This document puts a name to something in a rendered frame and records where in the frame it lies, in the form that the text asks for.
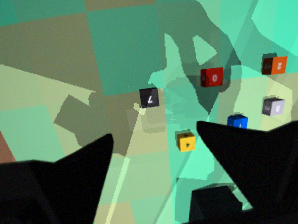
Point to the red block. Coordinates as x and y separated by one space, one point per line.
212 77

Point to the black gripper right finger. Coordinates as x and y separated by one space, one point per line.
259 162

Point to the orange block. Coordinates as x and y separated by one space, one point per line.
274 65

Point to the blue block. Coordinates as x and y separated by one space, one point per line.
237 121

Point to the brown block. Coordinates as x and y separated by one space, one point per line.
186 142

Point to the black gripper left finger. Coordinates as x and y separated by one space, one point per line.
69 190

